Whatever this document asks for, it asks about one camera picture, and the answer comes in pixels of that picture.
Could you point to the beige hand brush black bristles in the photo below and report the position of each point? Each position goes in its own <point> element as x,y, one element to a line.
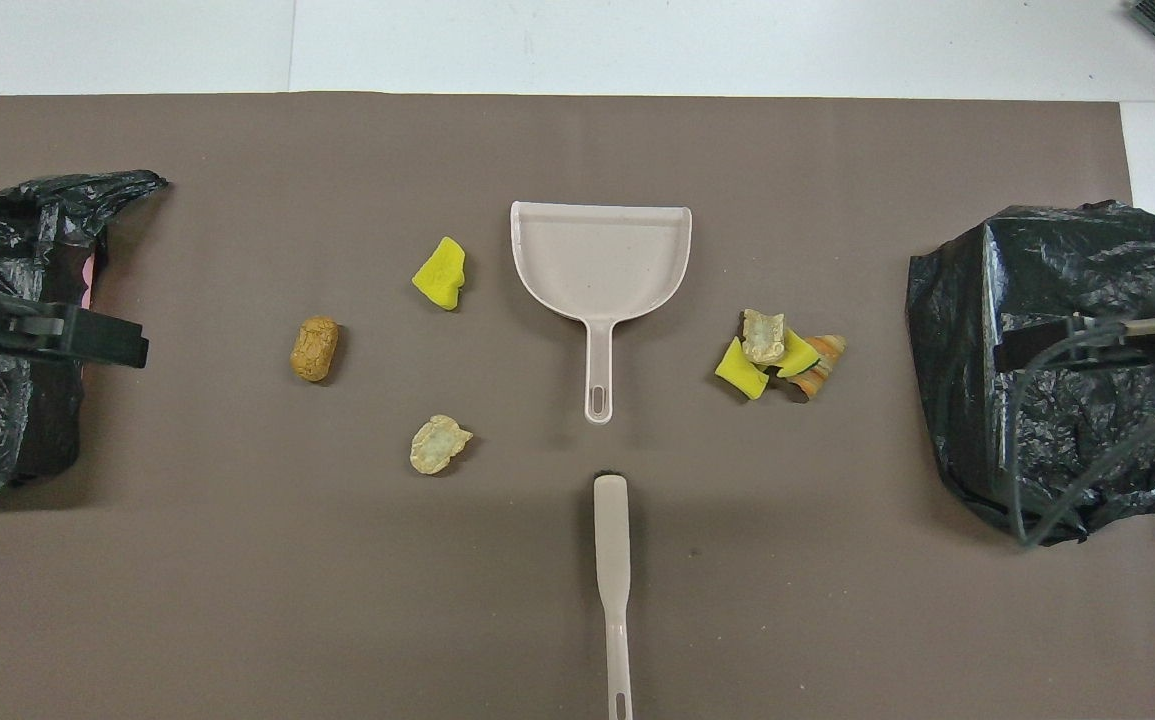
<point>612,530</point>

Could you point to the orange striped foam chunk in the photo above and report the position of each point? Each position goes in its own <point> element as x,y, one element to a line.
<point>822,365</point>

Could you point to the brown paper table mat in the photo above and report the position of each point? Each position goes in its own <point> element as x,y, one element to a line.
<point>237,600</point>

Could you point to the beige plastic dustpan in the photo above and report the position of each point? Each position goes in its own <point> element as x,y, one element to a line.
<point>597,260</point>

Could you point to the brown bread-like lump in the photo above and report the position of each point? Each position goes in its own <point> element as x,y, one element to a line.
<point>314,350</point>

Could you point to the yellow sponge chunk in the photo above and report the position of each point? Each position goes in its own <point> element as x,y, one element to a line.
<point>440,275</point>
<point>740,372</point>
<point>797,358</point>

